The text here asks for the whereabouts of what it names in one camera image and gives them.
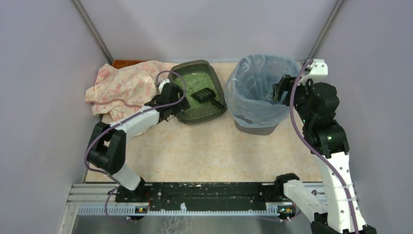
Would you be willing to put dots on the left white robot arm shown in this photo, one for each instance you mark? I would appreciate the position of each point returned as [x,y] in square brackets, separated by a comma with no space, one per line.
[107,146]

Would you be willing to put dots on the green litter pellets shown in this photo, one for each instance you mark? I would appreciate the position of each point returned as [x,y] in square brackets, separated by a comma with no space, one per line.
[196,81]

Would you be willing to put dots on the grey trash bin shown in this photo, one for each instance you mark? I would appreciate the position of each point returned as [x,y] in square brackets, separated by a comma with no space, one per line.
[262,124]

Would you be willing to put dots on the black litter scoop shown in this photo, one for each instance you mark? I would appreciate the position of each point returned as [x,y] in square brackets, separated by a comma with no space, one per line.
[207,95]

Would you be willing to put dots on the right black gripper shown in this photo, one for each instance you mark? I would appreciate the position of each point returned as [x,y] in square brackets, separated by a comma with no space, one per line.
[283,89]

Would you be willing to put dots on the dark green litter box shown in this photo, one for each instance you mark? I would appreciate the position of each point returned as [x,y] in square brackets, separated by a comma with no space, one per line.
[197,66]

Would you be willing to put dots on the blue plastic bin liner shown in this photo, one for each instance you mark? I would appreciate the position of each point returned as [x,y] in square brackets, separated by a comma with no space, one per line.
[249,88]

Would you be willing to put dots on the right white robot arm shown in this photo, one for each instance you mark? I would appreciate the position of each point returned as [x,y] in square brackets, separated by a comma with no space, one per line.
[340,214]

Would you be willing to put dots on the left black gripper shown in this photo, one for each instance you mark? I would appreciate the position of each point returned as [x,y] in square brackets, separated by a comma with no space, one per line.
[176,100]

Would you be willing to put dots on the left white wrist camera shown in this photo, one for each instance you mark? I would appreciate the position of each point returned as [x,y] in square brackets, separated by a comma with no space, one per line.
[162,84]

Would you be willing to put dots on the aluminium frame rail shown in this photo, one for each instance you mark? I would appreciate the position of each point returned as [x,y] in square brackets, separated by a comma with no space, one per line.
[99,199]

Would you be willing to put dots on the patterned cream cloth bag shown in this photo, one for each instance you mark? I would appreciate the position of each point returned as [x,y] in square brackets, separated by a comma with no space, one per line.
[122,92]

